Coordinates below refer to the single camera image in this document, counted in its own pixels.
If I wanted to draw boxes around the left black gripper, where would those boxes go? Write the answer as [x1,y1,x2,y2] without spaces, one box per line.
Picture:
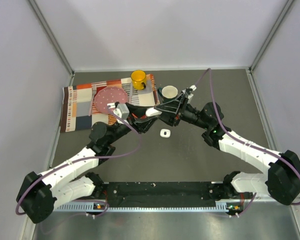
[107,102,161,145]

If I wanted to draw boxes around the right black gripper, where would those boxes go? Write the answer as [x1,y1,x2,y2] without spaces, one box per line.
[154,94,211,130]

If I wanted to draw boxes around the white earbud charging case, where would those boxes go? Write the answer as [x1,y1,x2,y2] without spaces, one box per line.
[160,129,171,138]

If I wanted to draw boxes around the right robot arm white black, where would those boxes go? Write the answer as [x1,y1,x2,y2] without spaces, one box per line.
[154,93,300,206]

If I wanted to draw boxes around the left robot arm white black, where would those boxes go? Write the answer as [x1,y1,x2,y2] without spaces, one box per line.
[15,103,162,224]

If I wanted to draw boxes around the dark green mug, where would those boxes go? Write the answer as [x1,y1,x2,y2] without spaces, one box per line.
[157,85,178,103]

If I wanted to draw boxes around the lilac knife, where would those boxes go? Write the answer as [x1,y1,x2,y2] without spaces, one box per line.
[128,83,133,104]

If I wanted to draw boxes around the pink dotted plate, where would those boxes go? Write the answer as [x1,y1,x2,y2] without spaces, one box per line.
[93,86,128,114]

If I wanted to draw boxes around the yellow mug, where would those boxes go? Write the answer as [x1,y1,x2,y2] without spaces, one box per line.
[130,70,147,91]

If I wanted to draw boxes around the lilac fork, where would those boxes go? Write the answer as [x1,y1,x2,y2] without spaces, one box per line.
[88,84,97,116]

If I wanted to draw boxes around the patterned orange placemat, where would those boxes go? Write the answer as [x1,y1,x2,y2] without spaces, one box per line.
[60,74,160,133]

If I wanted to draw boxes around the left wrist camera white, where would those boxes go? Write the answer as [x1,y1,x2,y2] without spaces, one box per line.
[107,102,130,120]

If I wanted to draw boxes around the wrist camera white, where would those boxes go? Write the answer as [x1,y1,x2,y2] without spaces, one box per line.
[182,84,197,104]
[107,102,130,120]

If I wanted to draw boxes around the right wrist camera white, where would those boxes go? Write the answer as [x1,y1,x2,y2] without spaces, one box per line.
[182,84,197,104]

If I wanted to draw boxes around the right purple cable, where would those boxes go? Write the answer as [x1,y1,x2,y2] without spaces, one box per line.
[193,67,300,218]

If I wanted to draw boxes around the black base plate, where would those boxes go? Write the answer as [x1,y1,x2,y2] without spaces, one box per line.
[90,181,241,207]

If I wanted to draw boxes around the grey slotted cable duct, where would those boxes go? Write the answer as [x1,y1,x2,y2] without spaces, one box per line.
[54,201,240,213]

